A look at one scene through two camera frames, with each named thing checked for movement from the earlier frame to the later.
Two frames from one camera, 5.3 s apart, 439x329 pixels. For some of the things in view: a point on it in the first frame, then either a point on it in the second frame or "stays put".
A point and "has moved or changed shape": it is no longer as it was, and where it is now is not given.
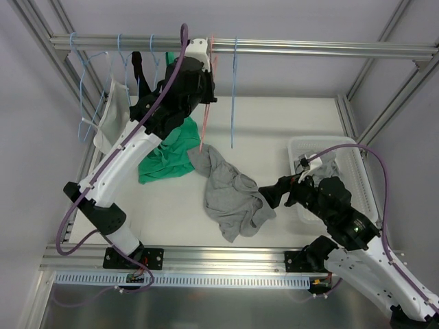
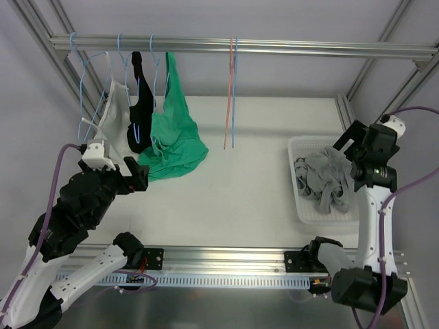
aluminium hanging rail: x=426 y=51 stays put
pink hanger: x=210 y=93 → x=228 y=98
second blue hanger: x=125 y=63 stays put
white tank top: x=115 y=114 stays put
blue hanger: x=156 y=60 stays put
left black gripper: x=208 y=88 → x=123 y=179
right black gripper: x=292 y=191 → x=359 y=133
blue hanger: x=234 y=90 stays put
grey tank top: x=234 y=201 has moved or changed shape
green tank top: x=174 y=155 stays put
